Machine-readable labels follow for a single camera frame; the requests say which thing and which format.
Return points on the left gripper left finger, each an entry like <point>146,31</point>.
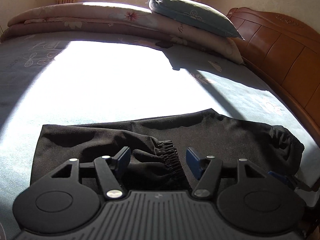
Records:
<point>120,161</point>

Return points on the beige floral pillow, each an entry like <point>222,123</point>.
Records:
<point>212,42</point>

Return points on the blue floral bed sheet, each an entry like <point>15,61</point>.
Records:
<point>73,78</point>

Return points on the black track pants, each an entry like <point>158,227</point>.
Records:
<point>158,147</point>

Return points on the blue floral pillow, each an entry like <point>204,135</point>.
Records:
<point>197,15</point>

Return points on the wooden headboard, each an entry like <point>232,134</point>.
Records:
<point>284,52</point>

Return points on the pink floral quilt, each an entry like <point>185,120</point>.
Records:
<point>99,17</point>

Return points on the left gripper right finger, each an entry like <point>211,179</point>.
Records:
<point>195,162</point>

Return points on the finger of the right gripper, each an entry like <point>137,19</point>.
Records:
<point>284,179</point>

